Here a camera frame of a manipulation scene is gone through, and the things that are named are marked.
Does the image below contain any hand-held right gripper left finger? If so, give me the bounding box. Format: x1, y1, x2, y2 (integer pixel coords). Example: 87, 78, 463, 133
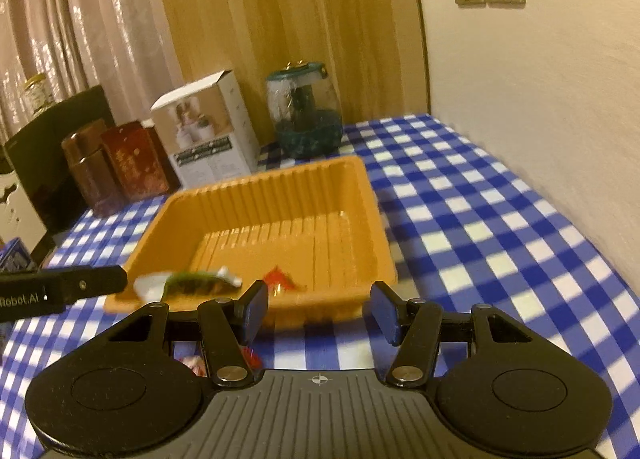
105, 280, 271, 390

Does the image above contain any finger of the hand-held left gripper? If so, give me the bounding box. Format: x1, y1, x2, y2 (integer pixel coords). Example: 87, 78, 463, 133
59, 265, 129, 305

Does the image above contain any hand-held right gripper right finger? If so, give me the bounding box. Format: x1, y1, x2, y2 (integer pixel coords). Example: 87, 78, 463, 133
370, 280, 537, 390

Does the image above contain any red snack packet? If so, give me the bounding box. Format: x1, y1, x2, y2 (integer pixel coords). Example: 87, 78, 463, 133
264, 266, 307, 297
240, 345, 264, 373

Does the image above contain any green snack packet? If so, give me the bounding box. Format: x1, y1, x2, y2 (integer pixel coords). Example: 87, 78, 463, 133
134, 266, 244, 301

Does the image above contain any orange plastic tray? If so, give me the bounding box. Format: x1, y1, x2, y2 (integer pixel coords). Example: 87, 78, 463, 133
104, 155, 399, 327

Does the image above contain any blue printed box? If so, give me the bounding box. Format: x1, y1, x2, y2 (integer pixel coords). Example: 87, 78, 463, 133
0, 238, 38, 274

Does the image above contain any pink wrapped snack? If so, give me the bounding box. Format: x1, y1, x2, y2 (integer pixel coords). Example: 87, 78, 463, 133
172, 341, 207, 378

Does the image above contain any white cut-out panel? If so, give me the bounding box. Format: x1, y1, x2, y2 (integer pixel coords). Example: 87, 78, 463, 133
0, 171, 22, 242

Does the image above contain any brown round tea tin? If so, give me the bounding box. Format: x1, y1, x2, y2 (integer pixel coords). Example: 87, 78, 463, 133
61, 119, 127, 218

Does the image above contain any blue checkered tablecloth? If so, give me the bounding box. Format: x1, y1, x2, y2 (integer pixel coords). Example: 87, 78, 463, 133
0, 113, 640, 459

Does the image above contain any red square tea tin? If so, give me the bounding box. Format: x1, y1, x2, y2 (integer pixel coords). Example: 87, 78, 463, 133
100, 120, 182, 200

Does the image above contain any black furniture panel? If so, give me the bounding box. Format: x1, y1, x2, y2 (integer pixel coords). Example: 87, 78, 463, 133
2, 85, 119, 254

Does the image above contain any white cardboard box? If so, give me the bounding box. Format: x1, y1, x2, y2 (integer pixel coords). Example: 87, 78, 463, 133
151, 70, 262, 190

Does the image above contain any small lidded glass jar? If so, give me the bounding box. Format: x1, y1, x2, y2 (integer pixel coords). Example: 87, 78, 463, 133
22, 75, 55, 116

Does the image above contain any glass jar with green lid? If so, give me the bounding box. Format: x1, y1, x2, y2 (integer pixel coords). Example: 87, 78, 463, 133
265, 61, 345, 158

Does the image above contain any pink sheer curtain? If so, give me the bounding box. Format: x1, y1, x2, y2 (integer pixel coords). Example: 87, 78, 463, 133
0, 0, 184, 140

